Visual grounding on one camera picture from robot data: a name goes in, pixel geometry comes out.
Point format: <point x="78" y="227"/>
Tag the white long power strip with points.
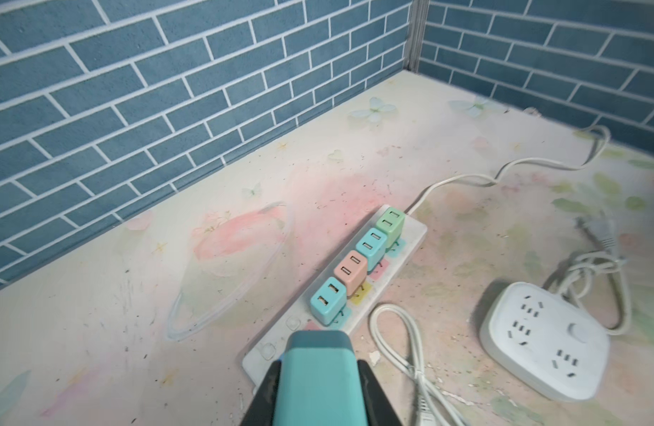
<point x="297" y="315"/>

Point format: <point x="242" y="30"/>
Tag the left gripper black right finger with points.
<point x="378" y="408"/>

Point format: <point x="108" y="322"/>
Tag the teal plug adapter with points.
<point x="319" y="382"/>
<point x="372" y="246"/>
<point x="328" y="301"/>

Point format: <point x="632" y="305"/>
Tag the teal plug adapter top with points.
<point x="319" y="382"/>

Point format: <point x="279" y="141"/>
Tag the white square power socket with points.
<point x="557" y="349"/>

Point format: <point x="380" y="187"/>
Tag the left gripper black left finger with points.
<point x="261" y="410"/>

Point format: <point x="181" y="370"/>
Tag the green plug adapter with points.
<point x="391" y="224"/>

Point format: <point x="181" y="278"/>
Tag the pink plug adapter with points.
<point x="351" y="271"/>

